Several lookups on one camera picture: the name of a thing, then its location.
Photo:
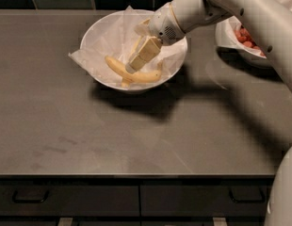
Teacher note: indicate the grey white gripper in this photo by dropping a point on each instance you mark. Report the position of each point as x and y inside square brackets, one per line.
[162, 24]

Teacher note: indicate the yellow banana across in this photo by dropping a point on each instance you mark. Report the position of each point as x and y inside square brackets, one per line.
[139, 77]

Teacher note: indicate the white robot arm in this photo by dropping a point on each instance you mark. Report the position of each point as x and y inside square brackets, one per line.
[194, 13]

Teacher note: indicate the white bowl with bananas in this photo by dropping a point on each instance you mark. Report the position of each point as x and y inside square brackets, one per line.
[99, 32]

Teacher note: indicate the white bowl with strawberries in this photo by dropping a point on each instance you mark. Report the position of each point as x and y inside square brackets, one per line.
[225, 38]

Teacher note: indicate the white paper liner right bowl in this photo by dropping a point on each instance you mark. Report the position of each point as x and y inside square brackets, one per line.
[260, 31]

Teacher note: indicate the white paper liner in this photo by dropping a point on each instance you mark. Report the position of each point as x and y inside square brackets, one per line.
[111, 38]

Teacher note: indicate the red strawberries pile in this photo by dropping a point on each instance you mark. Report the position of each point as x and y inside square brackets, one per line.
[244, 37]

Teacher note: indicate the right dark drawer front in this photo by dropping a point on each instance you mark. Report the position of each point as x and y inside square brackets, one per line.
[197, 201]

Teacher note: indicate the dark drawer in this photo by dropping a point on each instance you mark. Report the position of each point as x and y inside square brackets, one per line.
[197, 201]
[64, 201]

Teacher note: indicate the left dark drawer front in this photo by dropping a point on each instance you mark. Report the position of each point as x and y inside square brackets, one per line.
[64, 201]

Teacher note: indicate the right black drawer handle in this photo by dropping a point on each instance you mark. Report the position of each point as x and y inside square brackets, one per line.
[247, 196]

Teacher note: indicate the black drawer handle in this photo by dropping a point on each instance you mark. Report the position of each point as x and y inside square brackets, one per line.
[30, 196]
[247, 196]

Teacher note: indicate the left black drawer handle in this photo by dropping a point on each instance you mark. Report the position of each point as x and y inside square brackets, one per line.
[30, 196]

